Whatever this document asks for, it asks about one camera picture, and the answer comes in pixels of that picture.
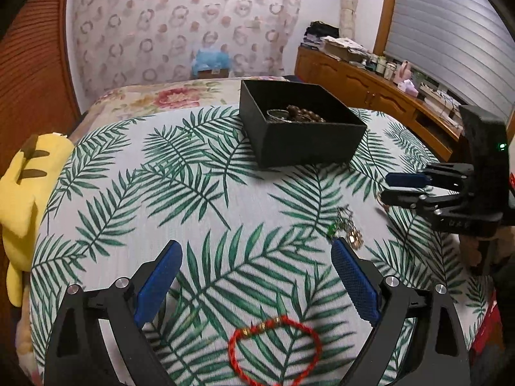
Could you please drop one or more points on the blue plastic bag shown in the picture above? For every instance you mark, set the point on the blue plastic bag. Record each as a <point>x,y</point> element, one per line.
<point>209,58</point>

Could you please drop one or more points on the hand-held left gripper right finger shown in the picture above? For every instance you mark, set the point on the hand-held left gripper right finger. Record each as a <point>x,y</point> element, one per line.
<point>356,281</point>

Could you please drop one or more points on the silver bangle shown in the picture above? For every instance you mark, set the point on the silver bangle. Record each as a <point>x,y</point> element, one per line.
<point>277,113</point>

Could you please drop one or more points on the white wrapped pipe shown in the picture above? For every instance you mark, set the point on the white wrapped pipe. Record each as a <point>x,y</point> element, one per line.
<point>348,8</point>

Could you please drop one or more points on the wooden louvre wardrobe door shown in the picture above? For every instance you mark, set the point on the wooden louvre wardrobe door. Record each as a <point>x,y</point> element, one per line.
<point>36,68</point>

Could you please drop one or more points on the pink tissue box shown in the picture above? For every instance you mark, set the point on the pink tissue box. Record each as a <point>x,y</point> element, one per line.
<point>408,88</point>

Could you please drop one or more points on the wooden window frame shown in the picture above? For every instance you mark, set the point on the wooden window frame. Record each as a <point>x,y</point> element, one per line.
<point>386,8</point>

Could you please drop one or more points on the yellow plush toy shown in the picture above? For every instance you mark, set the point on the yellow plush toy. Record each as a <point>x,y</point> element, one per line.
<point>20,201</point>

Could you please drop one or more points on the long wooden cabinet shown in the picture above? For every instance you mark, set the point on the long wooden cabinet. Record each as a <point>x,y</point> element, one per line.
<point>354,76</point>

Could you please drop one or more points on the red cloth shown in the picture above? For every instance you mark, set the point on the red cloth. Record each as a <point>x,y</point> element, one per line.
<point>489,329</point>

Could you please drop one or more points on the row of small bottles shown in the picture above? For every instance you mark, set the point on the row of small bottles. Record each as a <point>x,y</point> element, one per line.
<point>382,66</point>

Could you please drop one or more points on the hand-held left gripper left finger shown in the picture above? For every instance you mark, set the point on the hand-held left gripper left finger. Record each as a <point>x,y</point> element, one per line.
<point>157,285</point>

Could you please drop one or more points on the black square box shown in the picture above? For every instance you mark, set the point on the black square box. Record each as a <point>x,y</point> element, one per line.
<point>305,144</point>

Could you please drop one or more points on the person's right hand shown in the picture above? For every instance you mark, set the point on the person's right hand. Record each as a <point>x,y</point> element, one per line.
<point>470,249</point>

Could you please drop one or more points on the small cardboard box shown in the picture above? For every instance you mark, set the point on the small cardboard box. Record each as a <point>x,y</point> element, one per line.
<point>213,73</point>

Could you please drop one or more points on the grey window blind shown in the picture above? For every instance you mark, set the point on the grey window blind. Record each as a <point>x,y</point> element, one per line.
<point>438,20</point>

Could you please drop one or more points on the green leaf print cloth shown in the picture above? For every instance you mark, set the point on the green leaf print cloth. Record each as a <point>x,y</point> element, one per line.
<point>201,193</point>

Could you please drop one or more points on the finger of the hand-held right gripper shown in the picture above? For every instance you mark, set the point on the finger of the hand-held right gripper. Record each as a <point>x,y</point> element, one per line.
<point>402,199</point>
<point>406,179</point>

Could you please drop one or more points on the green gold charm jewelry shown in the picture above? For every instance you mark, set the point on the green gold charm jewelry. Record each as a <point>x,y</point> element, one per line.
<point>354,238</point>

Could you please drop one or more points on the pink bunny figure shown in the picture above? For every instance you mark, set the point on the pink bunny figure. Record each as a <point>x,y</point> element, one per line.
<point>405,70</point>

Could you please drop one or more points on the stack of folded clothes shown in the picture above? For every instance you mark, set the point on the stack of folded clothes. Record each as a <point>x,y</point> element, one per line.
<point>318,34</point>

